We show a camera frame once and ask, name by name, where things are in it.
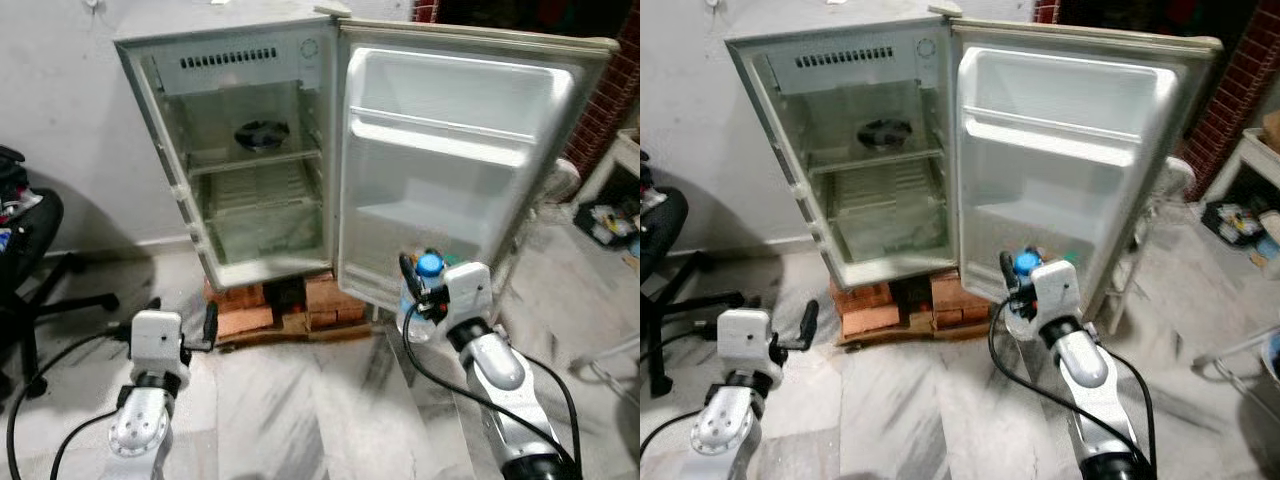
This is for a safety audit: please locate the clear bottle with blue cap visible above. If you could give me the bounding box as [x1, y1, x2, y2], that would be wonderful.
[399, 250, 453, 347]
[1000, 248, 1043, 341]

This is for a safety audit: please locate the silver fridge door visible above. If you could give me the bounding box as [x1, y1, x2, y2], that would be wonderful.
[335, 15, 621, 316]
[950, 15, 1223, 321]

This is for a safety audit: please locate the silver mini fridge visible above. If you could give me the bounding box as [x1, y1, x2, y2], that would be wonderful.
[113, 5, 621, 316]
[725, 5, 1223, 321]

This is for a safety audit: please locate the clear fridge shelf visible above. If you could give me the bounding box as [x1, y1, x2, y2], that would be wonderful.
[808, 150, 946, 179]
[188, 150, 324, 179]

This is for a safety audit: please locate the orange brick stack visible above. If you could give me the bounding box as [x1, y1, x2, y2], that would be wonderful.
[930, 272, 991, 327]
[830, 283, 897, 337]
[213, 285, 277, 337]
[305, 275, 367, 327]

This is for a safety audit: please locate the wooden base board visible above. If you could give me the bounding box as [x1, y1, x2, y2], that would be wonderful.
[213, 318, 377, 353]
[838, 318, 996, 351]

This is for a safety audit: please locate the black office chair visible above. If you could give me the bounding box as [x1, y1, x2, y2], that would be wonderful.
[640, 150, 746, 396]
[0, 145, 121, 401]

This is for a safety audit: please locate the black box with clutter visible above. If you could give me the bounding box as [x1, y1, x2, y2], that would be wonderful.
[580, 200, 641, 246]
[1205, 200, 1266, 246]

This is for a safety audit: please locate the dark round bowl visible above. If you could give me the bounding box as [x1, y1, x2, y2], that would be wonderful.
[235, 120, 291, 151]
[858, 118, 913, 149]

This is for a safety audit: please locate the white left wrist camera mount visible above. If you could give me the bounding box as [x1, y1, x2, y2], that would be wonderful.
[717, 308, 777, 377]
[130, 310, 187, 377]

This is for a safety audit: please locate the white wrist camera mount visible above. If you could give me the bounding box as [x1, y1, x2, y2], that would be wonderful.
[717, 308, 777, 377]
[1033, 260, 1087, 330]
[130, 310, 187, 377]
[440, 262, 494, 332]

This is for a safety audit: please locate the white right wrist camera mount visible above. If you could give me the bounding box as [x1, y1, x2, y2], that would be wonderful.
[440, 262, 494, 332]
[1033, 260, 1087, 330]

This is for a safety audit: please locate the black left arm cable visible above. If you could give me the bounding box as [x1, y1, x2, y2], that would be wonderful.
[5, 330, 126, 480]
[640, 405, 703, 463]

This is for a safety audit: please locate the white frame baby bouncer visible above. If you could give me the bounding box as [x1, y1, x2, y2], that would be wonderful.
[1195, 330, 1280, 401]
[568, 335, 641, 401]

